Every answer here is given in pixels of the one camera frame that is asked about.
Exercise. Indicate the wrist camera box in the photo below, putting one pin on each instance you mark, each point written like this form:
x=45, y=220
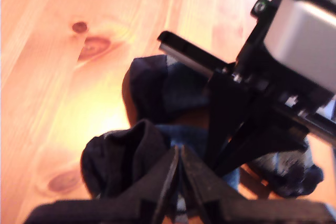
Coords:
x=302, y=40

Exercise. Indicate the grey sock dark cuff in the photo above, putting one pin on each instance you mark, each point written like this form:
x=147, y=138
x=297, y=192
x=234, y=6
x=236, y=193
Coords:
x=118, y=155

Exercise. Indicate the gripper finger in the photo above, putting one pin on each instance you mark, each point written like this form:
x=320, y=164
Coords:
x=204, y=187
x=223, y=108
x=160, y=179
x=262, y=134

